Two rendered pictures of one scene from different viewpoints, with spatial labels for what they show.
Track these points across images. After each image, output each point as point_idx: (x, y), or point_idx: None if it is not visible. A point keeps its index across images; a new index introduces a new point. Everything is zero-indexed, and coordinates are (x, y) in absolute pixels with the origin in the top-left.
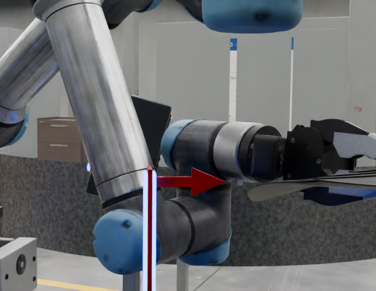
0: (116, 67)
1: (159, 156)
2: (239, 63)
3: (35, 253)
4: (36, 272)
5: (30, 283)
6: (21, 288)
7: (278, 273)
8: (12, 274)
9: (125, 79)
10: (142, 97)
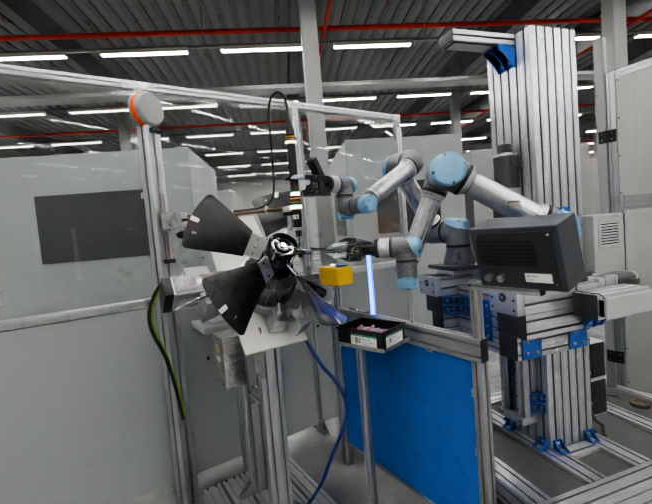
0: (414, 217)
1: (478, 257)
2: None
3: (514, 298)
4: (516, 309)
5: (511, 311)
6: (503, 308)
7: None
8: (496, 298)
9: (415, 221)
10: (536, 220)
